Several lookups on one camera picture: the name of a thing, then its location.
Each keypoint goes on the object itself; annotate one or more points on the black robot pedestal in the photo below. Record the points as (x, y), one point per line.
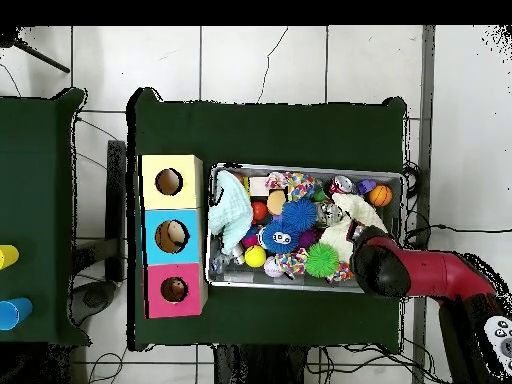
(256, 368)

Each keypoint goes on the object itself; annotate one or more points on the yellow cylinder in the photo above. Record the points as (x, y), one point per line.
(8, 256)

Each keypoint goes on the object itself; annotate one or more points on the green spiky rubber ball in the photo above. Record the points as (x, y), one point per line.
(322, 260)

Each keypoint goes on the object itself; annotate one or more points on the dark green table cloth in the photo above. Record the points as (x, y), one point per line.
(36, 180)
(260, 136)

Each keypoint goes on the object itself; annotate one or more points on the wooden box with three holes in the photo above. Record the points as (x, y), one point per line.
(188, 200)

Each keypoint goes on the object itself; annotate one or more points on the black tripod leg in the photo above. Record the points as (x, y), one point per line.
(40, 58)

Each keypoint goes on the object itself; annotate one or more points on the red soda can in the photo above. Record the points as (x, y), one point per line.
(341, 184)

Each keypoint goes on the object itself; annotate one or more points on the red rubber ball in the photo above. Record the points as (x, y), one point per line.
(259, 211)

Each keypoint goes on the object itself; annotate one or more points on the black metal stand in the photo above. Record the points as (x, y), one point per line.
(116, 200)

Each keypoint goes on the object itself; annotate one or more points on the orange toy basketball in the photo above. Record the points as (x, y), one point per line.
(380, 195)

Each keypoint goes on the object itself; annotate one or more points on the colourful patterned cloth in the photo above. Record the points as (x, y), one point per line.
(296, 184)

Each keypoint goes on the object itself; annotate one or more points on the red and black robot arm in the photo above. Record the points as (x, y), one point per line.
(432, 272)

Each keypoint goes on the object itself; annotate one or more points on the cream quilted cloth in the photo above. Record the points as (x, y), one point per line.
(360, 210)

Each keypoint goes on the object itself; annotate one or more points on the light blue quilted cloth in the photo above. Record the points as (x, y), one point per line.
(230, 212)

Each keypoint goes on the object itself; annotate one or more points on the blue cylinder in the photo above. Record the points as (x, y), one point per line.
(14, 314)

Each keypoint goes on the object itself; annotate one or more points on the blue spiky ball with eyes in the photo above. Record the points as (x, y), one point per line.
(280, 236)

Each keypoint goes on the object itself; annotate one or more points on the blue spiky rubber ball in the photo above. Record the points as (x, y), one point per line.
(299, 214)

